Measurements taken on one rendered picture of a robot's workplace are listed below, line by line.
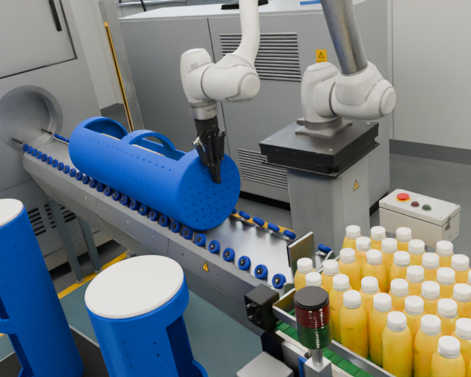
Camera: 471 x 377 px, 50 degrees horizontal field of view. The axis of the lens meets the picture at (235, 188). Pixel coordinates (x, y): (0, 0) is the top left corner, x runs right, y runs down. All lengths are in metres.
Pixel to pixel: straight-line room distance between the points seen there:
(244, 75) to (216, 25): 2.22
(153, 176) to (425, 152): 3.08
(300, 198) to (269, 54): 1.40
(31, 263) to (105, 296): 0.80
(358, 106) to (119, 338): 1.15
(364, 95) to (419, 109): 2.53
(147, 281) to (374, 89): 1.04
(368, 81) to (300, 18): 1.36
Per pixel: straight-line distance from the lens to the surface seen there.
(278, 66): 3.34
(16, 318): 2.27
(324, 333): 0.95
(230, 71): 1.44
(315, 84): 2.02
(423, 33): 4.23
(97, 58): 7.05
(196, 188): 1.70
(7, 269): 2.16
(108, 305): 1.41
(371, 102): 1.88
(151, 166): 1.80
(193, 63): 1.55
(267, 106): 3.50
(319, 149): 1.96
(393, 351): 1.18
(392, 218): 1.55
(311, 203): 2.17
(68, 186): 2.67
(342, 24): 1.80
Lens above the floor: 1.83
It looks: 25 degrees down
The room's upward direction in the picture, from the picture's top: 9 degrees counter-clockwise
